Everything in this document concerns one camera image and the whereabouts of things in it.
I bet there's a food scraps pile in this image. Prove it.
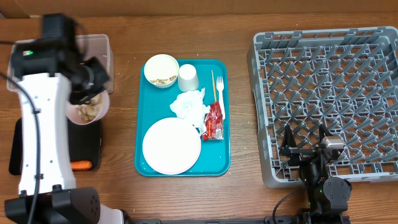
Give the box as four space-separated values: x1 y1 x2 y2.
75 95 102 121

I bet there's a wooden chopstick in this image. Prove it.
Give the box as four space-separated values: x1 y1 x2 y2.
211 70 217 102

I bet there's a white bowl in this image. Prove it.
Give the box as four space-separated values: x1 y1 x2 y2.
144 54 180 88

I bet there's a pink bowl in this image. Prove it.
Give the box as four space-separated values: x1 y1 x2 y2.
66 91 110 125

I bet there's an orange carrot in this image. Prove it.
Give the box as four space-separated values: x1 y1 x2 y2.
70 161 93 171

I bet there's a grey dishwasher rack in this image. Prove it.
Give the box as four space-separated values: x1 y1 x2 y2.
247 26 397 188

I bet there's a teal serving tray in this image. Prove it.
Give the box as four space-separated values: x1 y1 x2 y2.
134 59 231 177

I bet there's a clear plastic bin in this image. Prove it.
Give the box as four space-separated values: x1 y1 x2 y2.
6 34 114 95

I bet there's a black plastic tray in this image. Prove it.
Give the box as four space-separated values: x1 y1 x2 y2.
9 118 102 175

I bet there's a crumpled white napkin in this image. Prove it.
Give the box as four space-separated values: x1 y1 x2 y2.
170 88 210 134

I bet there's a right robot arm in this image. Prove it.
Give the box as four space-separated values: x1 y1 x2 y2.
272 124 352 224

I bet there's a white paper cup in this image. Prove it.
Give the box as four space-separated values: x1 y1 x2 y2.
177 64 199 92

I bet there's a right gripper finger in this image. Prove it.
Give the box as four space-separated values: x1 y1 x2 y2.
319 124 334 146
281 124 297 148

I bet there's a red snack wrapper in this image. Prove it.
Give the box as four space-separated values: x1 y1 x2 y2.
202 101 224 141

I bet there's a white round plate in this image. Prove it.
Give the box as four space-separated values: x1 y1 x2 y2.
142 118 201 175

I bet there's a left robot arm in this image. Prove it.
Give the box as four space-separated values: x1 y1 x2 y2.
4 14 129 223

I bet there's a white plastic fork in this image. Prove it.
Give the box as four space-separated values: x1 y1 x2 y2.
216 77 226 119

